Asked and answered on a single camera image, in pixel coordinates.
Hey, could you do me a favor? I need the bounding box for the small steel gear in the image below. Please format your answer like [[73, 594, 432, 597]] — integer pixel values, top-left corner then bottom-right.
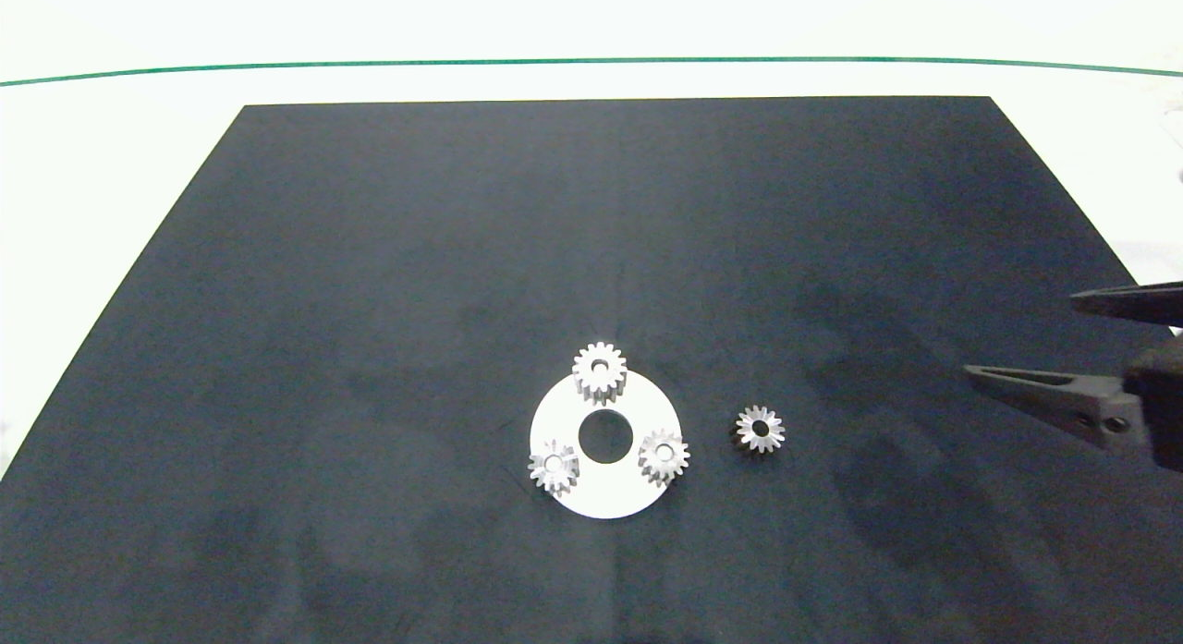
[[734, 405, 787, 456], [528, 439, 581, 498], [638, 428, 691, 488]]

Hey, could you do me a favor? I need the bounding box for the larger steel gear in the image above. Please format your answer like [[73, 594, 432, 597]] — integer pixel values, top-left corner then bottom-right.
[[571, 341, 629, 407]]

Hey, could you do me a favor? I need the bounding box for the round white plate with pins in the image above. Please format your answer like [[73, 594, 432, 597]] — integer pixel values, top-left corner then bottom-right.
[[530, 367, 683, 520]]

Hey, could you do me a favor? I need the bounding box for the dark rectangular mat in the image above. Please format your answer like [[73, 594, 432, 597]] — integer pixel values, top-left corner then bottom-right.
[[0, 96, 1183, 644]]

